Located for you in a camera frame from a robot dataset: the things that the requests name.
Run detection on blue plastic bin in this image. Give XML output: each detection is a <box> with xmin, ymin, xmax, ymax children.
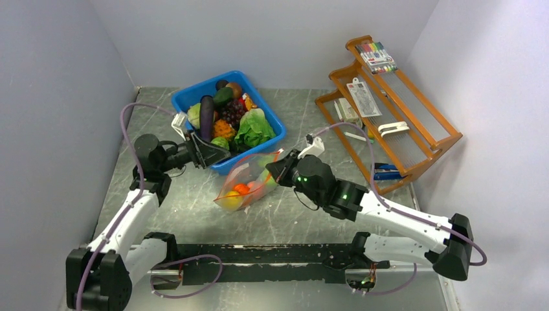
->
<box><xmin>171</xmin><ymin>71</ymin><xmax>287</xmax><ymax>177</ymax></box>

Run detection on packaged item on shelf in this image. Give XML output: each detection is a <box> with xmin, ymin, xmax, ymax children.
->
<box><xmin>346</xmin><ymin>77</ymin><xmax>381</xmax><ymax>118</ymax></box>

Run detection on green toy cabbage front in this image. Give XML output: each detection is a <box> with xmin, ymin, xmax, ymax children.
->
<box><xmin>211</xmin><ymin>137</ymin><xmax>230</xmax><ymax>150</ymax></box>

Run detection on yellow toy mango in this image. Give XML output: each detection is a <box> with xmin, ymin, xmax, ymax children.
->
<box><xmin>220</xmin><ymin>190</ymin><xmax>243</xmax><ymax>211</ymax></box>

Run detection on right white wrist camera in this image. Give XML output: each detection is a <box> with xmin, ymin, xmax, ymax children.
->
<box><xmin>297</xmin><ymin>134</ymin><xmax>325</xmax><ymax>159</ymax></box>

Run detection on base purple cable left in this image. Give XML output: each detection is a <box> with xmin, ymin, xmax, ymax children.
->
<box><xmin>150</xmin><ymin>254</ymin><xmax>224</xmax><ymax>300</ymax></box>

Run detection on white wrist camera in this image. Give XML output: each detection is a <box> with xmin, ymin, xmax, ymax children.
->
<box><xmin>171</xmin><ymin>112</ymin><xmax>188</xmax><ymax>141</ymax></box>
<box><xmin>297</xmin><ymin>134</ymin><xmax>325</xmax><ymax>159</ymax></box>

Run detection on dark green toy avocado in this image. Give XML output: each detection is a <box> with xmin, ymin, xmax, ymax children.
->
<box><xmin>213</xmin><ymin>87</ymin><xmax>234</xmax><ymax>108</ymax></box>

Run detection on clear zip top bag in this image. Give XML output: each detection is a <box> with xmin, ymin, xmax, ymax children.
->
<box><xmin>213</xmin><ymin>148</ymin><xmax>284</xmax><ymax>211</ymax></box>

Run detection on white box on shelf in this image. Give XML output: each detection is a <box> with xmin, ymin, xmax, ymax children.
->
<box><xmin>334</xmin><ymin>98</ymin><xmax>361</xmax><ymax>125</ymax></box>

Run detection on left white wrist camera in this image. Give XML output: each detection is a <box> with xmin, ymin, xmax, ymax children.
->
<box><xmin>171</xmin><ymin>112</ymin><xmax>188</xmax><ymax>141</ymax></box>

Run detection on green toy ball vegetable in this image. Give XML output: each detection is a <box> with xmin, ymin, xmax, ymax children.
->
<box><xmin>258</xmin><ymin>169</ymin><xmax>278</xmax><ymax>188</ymax></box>

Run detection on red toy pepper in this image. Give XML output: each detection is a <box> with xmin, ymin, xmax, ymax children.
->
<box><xmin>238</xmin><ymin>97</ymin><xmax>247</xmax><ymax>111</ymax></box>

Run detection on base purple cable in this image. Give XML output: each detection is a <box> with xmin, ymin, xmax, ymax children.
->
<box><xmin>352</xmin><ymin>262</ymin><xmax>418</xmax><ymax>297</ymax></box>
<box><xmin>150</xmin><ymin>254</ymin><xmax>224</xmax><ymax>300</ymax></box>

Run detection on wooden rack shelf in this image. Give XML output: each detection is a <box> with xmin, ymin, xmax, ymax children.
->
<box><xmin>315</xmin><ymin>36</ymin><xmax>462</xmax><ymax>194</ymax></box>

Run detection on white stapler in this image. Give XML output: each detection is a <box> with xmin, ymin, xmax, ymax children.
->
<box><xmin>377</xmin><ymin>121</ymin><xmax>410</xmax><ymax>137</ymax></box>

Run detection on orange toy pumpkin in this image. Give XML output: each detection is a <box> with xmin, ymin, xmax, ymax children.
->
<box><xmin>233</xmin><ymin>183</ymin><xmax>250</xmax><ymax>195</ymax></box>

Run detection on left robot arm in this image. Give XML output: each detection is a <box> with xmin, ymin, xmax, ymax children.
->
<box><xmin>65</xmin><ymin>132</ymin><xmax>230</xmax><ymax>310</ymax></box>

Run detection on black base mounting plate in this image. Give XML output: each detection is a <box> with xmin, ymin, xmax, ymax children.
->
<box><xmin>177</xmin><ymin>243</ymin><xmax>390</xmax><ymax>285</ymax></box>

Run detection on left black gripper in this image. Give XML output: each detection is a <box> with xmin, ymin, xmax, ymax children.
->
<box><xmin>158</xmin><ymin>130</ymin><xmax>230</xmax><ymax>173</ymax></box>

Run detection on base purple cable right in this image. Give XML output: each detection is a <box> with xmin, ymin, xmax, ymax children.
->
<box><xmin>352</xmin><ymin>262</ymin><xmax>418</xmax><ymax>297</ymax></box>

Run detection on red toy peach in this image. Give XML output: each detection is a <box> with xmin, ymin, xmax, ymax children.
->
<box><xmin>247</xmin><ymin>181</ymin><xmax>265</xmax><ymax>196</ymax></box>

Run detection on dark toy grapes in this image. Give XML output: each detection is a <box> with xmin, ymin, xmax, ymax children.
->
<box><xmin>220</xmin><ymin>99</ymin><xmax>246</xmax><ymax>129</ymax></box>

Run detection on purple toy eggplant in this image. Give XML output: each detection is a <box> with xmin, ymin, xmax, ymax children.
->
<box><xmin>199</xmin><ymin>95</ymin><xmax>215</xmax><ymax>142</ymax></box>

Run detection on green capped marker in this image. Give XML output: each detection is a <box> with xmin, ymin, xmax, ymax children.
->
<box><xmin>344</xmin><ymin>132</ymin><xmax>369</xmax><ymax>142</ymax></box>

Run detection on dark purple round fruit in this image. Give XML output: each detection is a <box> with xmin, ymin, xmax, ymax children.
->
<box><xmin>215</xmin><ymin>79</ymin><xmax>229</xmax><ymax>90</ymax></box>

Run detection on green toy lettuce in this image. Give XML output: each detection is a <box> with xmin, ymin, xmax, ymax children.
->
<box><xmin>234</xmin><ymin>108</ymin><xmax>276</xmax><ymax>148</ymax></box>

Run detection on blue stapler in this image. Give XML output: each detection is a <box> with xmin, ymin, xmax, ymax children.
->
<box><xmin>374</xmin><ymin>162</ymin><xmax>403</xmax><ymax>181</ymax></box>

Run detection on coloured marker pen pack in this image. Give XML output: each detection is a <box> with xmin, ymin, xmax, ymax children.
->
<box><xmin>355</xmin><ymin>42</ymin><xmax>398</xmax><ymax>75</ymax></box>

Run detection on orange textured toy fruit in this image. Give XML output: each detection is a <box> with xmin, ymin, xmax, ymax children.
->
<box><xmin>212</xmin><ymin>119</ymin><xmax>237</xmax><ymax>141</ymax></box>

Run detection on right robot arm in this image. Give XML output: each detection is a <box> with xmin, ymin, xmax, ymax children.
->
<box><xmin>265</xmin><ymin>150</ymin><xmax>473</xmax><ymax>281</ymax></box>

